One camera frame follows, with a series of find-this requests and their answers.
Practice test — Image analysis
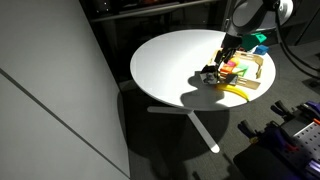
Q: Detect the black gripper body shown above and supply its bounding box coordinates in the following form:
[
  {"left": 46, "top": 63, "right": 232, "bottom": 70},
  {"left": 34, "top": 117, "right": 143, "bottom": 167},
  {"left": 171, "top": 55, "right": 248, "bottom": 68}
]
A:
[{"left": 219, "top": 33, "right": 243, "bottom": 52}]

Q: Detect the wooden slatted tray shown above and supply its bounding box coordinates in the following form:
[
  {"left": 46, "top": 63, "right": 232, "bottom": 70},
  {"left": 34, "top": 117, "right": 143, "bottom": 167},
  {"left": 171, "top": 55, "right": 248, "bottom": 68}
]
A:
[{"left": 209, "top": 49, "right": 265, "bottom": 91}]

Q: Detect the orange soft cube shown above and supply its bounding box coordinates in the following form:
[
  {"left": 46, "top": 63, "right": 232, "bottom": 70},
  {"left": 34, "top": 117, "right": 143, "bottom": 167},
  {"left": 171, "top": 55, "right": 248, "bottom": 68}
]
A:
[{"left": 219, "top": 64, "right": 236, "bottom": 75}]

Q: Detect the light green soft cube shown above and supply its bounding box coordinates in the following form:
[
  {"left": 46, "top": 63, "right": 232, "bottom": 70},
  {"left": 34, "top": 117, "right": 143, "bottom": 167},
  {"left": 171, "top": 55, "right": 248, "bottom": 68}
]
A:
[{"left": 233, "top": 67, "right": 247, "bottom": 77}]

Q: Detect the gray soft cube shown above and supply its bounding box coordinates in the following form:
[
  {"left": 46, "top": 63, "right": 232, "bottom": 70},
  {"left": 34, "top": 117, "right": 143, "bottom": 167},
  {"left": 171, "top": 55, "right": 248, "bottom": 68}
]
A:
[{"left": 223, "top": 73, "right": 240, "bottom": 86}]

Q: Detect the yellow banana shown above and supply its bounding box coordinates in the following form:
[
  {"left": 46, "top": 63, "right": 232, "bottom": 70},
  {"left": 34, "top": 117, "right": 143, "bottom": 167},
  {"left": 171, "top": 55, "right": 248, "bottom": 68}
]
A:
[{"left": 214, "top": 83, "right": 251, "bottom": 103}]

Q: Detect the blue soft cube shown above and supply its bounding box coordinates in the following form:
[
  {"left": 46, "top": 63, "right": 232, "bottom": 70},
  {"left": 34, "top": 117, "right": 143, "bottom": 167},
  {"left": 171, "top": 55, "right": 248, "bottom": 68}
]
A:
[{"left": 254, "top": 44, "right": 270, "bottom": 56}]

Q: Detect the dark shelf unit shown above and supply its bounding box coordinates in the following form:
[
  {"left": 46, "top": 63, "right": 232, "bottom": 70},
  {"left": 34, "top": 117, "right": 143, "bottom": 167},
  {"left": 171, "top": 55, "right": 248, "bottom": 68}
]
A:
[{"left": 79, "top": 0, "right": 232, "bottom": 34}]

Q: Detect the black clamp orange grip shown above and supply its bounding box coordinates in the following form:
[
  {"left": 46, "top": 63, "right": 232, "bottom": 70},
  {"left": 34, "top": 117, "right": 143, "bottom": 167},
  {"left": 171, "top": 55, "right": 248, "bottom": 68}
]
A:
[{"left": 270, "top": 99, "right": 320, "bottom": 127}]

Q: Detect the blue clamp orange grip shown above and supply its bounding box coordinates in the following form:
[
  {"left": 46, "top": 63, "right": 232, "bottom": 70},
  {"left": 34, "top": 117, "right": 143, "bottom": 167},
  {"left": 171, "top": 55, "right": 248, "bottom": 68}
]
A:
[{"left": 237, "top": 118, "right": 298, "bottom": 157}]

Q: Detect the black cart top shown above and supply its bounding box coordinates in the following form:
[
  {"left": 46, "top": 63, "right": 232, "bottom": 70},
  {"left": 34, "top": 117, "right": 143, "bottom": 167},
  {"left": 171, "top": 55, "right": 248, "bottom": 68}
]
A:
[{"left": 232, "top": 143, "right": 320, "bottom": 180}]

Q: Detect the black perforated breadboard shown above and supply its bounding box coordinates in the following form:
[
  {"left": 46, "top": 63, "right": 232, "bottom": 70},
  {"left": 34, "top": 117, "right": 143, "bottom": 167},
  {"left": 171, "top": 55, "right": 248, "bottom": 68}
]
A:
[{"left": 291, "top": 121, "right": 320, "bottom": 169}]

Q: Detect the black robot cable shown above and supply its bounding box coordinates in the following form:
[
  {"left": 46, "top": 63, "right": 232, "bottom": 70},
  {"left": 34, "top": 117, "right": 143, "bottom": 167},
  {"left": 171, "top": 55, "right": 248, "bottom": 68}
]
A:
[{"left": 272, "top": 9, "right": 320, "bottom": 81}]

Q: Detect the white table pedestal base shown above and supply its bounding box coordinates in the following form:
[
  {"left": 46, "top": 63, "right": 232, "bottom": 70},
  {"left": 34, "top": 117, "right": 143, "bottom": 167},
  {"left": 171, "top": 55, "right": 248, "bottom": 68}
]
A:
[{"left": 146, "top": 105, "right": 221, "bottom": 155}]

